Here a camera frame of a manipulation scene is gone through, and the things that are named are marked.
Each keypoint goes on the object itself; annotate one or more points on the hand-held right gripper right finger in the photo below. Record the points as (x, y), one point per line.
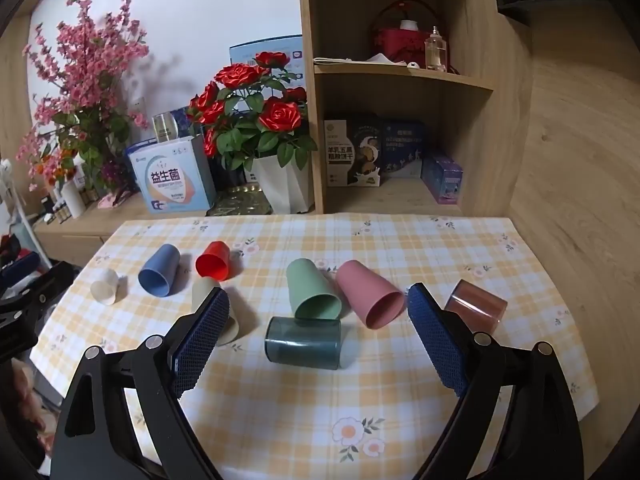
(435, 340)

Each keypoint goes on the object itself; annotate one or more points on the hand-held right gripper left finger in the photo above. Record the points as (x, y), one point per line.
(200, 342)

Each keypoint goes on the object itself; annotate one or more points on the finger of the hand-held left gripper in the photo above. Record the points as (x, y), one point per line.
(47, 287)
(21, 266)

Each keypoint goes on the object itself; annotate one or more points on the beige cup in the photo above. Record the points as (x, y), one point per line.
(231, 324)

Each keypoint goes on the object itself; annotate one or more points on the brown transparent cup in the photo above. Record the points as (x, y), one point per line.
(475, 305)

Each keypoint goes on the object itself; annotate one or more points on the white cup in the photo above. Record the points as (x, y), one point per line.
(104, 286)

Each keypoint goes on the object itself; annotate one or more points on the pink cup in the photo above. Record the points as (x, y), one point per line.
(367, 296)

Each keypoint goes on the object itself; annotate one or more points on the red cup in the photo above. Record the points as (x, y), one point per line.
(214, 260)

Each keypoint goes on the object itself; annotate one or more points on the blue cup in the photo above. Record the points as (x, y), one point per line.
(159, 269)

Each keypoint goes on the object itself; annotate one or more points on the dark teal transparent cup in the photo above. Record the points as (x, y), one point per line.
(304, 342)

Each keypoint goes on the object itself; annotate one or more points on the green cup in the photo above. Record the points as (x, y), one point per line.
(312, 290)

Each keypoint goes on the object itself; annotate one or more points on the row of small dark bottles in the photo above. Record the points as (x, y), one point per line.
(55, 210)

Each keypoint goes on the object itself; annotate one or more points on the wooden low sideboard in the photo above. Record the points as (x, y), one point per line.
(85, 227)

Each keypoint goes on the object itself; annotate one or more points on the white plastic bottle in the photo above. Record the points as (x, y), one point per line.
(73, 196)

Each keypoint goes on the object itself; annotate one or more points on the pink face mask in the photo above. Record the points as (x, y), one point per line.
(112, 201)

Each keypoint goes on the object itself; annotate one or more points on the yellow plaid floral tablecloth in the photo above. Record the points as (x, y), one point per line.
(310, 410)

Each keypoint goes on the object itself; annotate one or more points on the gold embossed tray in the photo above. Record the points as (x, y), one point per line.
(240, 201)

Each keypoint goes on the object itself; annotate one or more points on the purple box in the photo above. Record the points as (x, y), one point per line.
(442, 180)

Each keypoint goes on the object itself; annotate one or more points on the white and blue carton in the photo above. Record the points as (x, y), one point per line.
(170, 176)

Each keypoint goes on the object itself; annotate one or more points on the white faceted flower pot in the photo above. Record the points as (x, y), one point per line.
(282, 185)

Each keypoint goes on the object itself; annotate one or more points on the dark blue illustrated box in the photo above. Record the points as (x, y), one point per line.
(404, 147)

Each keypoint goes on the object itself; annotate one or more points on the clear drinking glass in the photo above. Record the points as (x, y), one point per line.
(165, 127)

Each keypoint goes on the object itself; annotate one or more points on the pink artificial blossom branches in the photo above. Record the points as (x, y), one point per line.
(82, 75)

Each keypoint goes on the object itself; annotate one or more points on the white and black snack box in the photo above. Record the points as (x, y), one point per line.
(352, 152)

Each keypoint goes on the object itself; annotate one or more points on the dark blue patterned box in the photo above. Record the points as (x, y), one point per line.
(187, 122)

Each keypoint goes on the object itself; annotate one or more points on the red artificial rose bouquet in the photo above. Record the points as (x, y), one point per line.
(252, 107)

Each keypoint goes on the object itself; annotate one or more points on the wooden shelf cabinet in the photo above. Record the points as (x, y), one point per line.
(400, 90)

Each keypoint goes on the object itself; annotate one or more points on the clear glass perfume bottle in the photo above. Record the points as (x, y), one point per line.
(435, 51)

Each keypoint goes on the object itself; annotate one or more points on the blue and white flat box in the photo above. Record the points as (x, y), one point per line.
(245, 55)

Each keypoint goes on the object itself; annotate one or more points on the folded white paper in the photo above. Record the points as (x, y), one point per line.
(350, 60)

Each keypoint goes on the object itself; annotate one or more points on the red gift basket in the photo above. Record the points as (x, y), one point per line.
(407, 35)

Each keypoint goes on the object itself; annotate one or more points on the white wall socket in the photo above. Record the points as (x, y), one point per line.
(137, 105)

